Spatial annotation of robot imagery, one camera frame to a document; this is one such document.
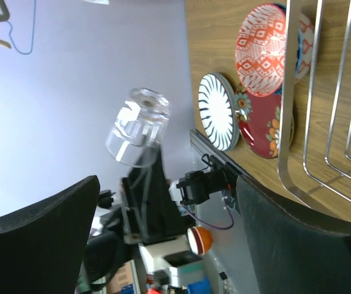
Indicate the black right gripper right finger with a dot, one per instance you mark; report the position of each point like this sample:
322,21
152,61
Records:
294,249

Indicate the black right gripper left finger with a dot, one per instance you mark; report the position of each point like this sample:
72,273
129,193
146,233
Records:
42,245

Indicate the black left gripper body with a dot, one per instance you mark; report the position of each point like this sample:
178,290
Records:
150,215

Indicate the clear drinking glass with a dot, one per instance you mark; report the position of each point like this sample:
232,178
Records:
139,128

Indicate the orange white striped bowl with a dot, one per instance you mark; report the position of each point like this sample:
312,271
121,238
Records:
200,240

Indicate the blue plastic bin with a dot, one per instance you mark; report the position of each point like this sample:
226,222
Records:
201,287

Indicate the white blue striped plate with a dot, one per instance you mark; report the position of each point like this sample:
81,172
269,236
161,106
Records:
216,105

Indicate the red floral plate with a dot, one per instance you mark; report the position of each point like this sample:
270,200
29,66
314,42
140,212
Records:
259,121

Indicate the red white patterned bowl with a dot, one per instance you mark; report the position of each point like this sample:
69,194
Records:
260,50

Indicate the metal wire dish rack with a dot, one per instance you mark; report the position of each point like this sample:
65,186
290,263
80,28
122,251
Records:
314,161

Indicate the blue wire hanger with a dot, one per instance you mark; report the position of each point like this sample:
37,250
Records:
22,26

